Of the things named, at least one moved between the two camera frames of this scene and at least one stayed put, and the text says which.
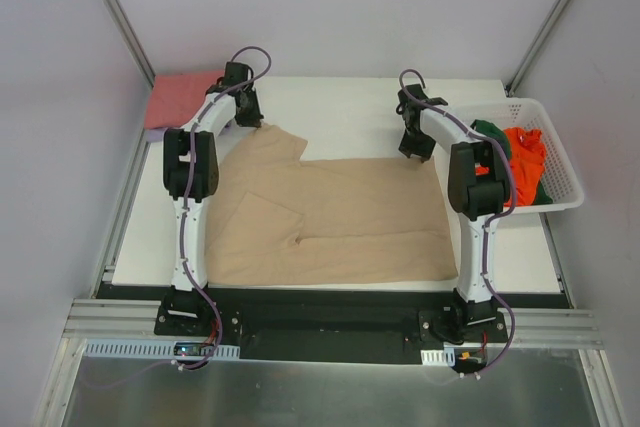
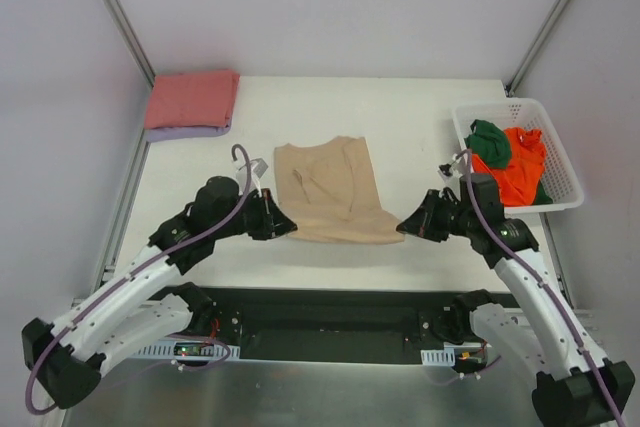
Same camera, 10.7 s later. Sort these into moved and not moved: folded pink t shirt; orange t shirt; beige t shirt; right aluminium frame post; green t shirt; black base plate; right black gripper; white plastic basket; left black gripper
Moved: left black gripper; beige t shirt; right black gripper
Not moved: green t shirt; right aluminium frame post; orange t shirt; folded pink t shirt; black base plate; white plastic basket
